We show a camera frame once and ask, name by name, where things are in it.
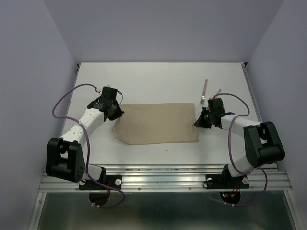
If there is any pink handled fork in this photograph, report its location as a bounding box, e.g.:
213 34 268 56
200 79 208 104

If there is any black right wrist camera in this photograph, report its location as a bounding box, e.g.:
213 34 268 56
208 98 224 112

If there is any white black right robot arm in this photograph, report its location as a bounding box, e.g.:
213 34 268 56
194 107 285 187

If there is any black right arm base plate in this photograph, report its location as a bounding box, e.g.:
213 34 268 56
202 174 250 190

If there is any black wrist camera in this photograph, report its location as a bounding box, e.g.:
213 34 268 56
101 86 118 100
208 98 224 112

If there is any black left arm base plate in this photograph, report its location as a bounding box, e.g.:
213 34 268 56
78 174 123 192

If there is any aluminium front mounting rail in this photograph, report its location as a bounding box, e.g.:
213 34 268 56
39 164 295 192

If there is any beige cloth napkin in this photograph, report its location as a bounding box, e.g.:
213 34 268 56
112 103 199 145

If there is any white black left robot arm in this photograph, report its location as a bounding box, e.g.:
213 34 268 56
46 98 124 182

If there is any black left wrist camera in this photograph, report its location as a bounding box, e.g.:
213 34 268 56
101 86 118 100

